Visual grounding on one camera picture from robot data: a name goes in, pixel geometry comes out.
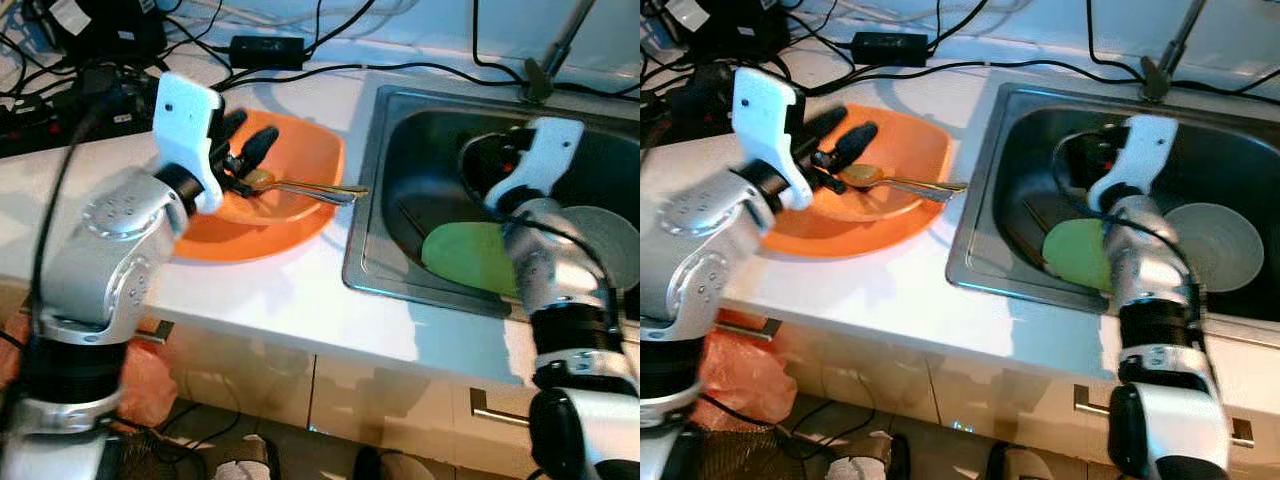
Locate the green plate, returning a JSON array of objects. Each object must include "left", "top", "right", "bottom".
[
  {"left": 420, "top": 221, "right": 521, "bottom": 299},
  {"left": 1042, "top": 218, "right": 1117, "bottom": 293}
]

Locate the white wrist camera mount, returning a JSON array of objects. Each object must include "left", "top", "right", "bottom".
[
  {"left": 485, "top": 117, "right": 586, "bottom": 214},
  {"left": 1087, "top": 114, "right": 1179, "bottom": 211},
  {"left": 732, "top": 67, "right": 807, "bottom": 211},
  {"left": 153, "top": 72, "right": 227, "bottom": 216}
]

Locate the black power strip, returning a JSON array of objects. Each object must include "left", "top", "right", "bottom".
[
  {"left": 0, "top": 92, "right": 133, "bottom": 159},
  {"left": 640, "top": 88, "right": 743, "bottom": 151}
]

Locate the steel kitchen sink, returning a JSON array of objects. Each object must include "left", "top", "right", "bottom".
[
  {"left": 945, "top": 80, "right": 1280, "bottom": 326},
  {"left": 342, "top": 82, "right": 641, "bottom": 323}
]

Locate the grey left robot foot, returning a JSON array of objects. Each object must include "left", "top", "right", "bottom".
[
  {"left": 210, "top": 435, "right": 283, "bottom": 480},
  {"left": 825, "top": 452, "right": 906, "bottom": 480}
]

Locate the metal spoon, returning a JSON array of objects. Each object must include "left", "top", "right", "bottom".
[
  {"left": 838, "top": 163, "right": 970, "bottom": 193},
  {"left": 243, "top": 168, "right": 370, "bottom": 198}
]

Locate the silver metal utensil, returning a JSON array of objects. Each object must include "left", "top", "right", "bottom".
[
  {"left": 900, "top": 182, "right": 963, "bottom": 205},
  {"left": 285, "top": 186, "right": 359, "bottom": 207}
]

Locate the grey robot foot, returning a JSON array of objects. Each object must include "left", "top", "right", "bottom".
[
  {"left": 210, "top": 435, "right": 283, "bottom": 480},
  {"left": 825, "top": 452, "right": 906, "bottom": 480},
  {"left": 355, "top": 447, "right": 436, "bottom": 480},
  {"left": 985, "top": 443, "right": 1056, "bottom": 480}
]

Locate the orange plastic bag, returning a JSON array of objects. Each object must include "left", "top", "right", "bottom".
[
  {"left": 0, "top": 310, "right": 181, "bottom": 433},
  {"left": 690, "top": 308, "right": 803, "bottom": 429}
]

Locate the black power adapter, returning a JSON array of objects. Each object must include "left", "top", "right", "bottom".
[
  {"left": 229, "top": 35, "right": 307, "bottom": 72},
  {"left": 851, "top": 31, "right": 930, "bottom": 68}
]

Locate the orange deep bowl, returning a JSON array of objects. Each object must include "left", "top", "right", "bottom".
[
  {"left": 213, "top": 108, "right": 347, "bottom": 227},
  {"left": 790, "top": 102, "right": 957, "bottom": 224}
]

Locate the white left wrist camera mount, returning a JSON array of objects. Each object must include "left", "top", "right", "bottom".
[
  {"left": 732, "top": 67, "right": 807, "bottom": 211},
  {"left": 153, "top": 72, "right": 227, "bottom": 216}
]

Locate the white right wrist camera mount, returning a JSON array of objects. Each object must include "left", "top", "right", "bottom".
[
  {"left": 485, "top": 117, "right": 586, "bottom": 214},
  {"left": 1087, "top": 114, "right": 1179, "bottom": 211}
]

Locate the grey right robot foot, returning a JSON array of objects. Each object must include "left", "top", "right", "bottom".
[
  {"left": 355, "top": 447, "right": 436, "bottom": 480},
  {"left": 985, "top": 443, "right": 1056, "bottom": 480}
]

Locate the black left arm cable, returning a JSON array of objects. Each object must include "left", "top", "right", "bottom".
[{"left": 25, "top": 85, "right": 126, "bottom": 336}]

